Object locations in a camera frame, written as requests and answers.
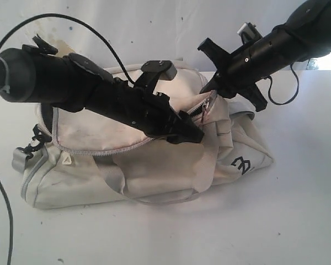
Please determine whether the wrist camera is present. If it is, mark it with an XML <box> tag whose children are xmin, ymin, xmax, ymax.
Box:
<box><xmin>141</xmin><ymin>60</ymin><xmax>177</xmax><ymax>81</ymax></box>
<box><xmin>237</xmin><ymin>22</ymin><xmax>263</xmax><ymax>45</ymax></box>

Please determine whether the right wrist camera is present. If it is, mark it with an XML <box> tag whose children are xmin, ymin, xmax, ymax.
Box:
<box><xmin>237</xmin><ymin>22</ymin><xmax>263</xmax><ymax>45</ymax></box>

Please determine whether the black plastic strap clip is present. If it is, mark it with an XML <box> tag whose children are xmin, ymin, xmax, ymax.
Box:
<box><xmin>22</xmin><ymin>124</ymin><xmax>52</xmax><ymax>160</ymax></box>

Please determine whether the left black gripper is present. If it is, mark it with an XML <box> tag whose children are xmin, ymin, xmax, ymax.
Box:
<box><xmin>104</xmin><ymin>82</ymin><xmax>204</xmax><ymax>145</ymax></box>

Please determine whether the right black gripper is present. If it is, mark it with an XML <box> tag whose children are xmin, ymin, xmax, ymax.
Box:
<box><xmin>197</xmin><ymin>35</ymin><xmax>268</xmax><ymax>113</ymax></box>

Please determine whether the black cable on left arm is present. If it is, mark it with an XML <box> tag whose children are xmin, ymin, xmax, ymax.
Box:
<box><xmin>0</xmin><ymin>15</ymin><xmax>136</xmax><ymax>265</ymax></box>

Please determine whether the right silver black robot arm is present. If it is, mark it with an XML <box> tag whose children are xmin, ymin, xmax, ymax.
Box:
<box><xmin>198</xmin><ymin>1</ymin><xmax>331</xmax><ymax>112</ymax></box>

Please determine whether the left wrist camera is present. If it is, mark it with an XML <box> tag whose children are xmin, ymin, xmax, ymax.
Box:
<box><xmin>141</xmin><ymin>60</ymin><xmax>177</xmax><ymax>81</ymax></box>

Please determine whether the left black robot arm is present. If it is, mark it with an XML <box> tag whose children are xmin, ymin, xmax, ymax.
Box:
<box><xmin>0</xmin><ymin>36</ymin><xmax>204</xmax><ymax>144</ymax></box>

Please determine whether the grey webbing shoulder strap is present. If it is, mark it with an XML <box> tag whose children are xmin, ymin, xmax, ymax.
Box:
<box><xmin>11</xmin><ymin>147</ymin><xmax>35</xmax><ymax>177</ymax></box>

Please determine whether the white fabric duffel bag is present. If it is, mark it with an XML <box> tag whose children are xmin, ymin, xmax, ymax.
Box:
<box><xmin>12</xmin><ymin>60</ymin><xmax>274</xmax><ymax>209</ymax></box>

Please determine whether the gold zipper pull ring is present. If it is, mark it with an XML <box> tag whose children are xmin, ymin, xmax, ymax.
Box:
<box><xmin>200</xmin><ymin>100</ymin><xmax>213</xmax><ymax>122</ymax></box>

